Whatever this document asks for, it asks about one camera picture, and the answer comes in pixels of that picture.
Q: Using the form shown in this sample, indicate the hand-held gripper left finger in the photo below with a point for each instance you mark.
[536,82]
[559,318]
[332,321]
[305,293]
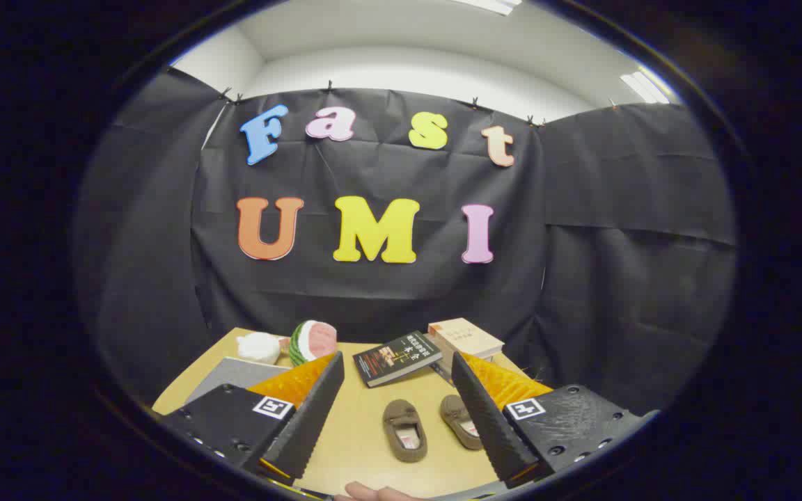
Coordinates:
[310,424]

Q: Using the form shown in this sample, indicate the blue book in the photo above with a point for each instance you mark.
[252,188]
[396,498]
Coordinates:
[441,369]

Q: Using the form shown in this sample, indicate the grey fabric storage box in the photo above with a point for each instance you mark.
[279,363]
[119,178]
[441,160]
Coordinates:
[216,390]

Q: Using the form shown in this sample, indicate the watermelon slice plush toy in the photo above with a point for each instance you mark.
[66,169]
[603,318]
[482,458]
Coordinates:
[317,339]

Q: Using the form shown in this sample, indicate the brown suede shoe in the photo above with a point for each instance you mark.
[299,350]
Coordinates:
[401,414]
[453,410]

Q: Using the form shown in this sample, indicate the ceiling light panel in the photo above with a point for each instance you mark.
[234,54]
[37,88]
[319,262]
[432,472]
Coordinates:
[645,87]
[495,5]

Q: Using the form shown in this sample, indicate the black backdrop cloth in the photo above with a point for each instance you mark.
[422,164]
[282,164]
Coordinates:
[387,299]

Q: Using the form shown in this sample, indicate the black book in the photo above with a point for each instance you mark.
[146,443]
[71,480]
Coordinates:
[397,358]

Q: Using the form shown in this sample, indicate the white plush toy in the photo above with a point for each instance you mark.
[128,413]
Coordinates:
[258,348]

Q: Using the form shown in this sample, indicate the beige book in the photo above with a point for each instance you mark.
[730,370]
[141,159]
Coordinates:
[464,337]

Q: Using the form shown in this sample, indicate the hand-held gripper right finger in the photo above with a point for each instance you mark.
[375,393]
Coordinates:
[484,424]

